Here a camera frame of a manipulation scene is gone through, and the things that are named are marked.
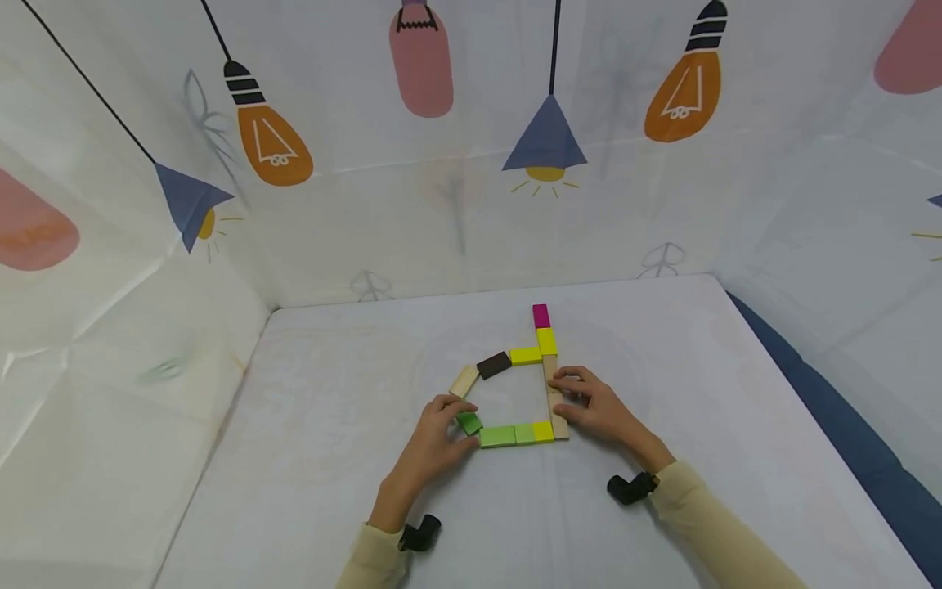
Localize person's right forearm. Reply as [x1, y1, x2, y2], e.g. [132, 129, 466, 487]
[648, 460, 810, 589]

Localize person's left hand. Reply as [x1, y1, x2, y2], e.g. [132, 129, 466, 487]
[367, 393, 482, 535]

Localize short natural wooden block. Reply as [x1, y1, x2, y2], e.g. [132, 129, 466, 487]
[449, 364, 481, 399]

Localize person's right hand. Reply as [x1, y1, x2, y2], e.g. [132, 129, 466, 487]
[548, 366, 677, 474]

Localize black wrist band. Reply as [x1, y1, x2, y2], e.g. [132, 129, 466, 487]
[606, 471, 661, 506]
[397, 514, 442, 552]

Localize long natural wooden block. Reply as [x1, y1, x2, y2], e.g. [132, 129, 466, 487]
[542, 354, 571, 441]

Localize person's left forearm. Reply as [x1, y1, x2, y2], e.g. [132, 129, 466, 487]
[334, 522, 413, 589]

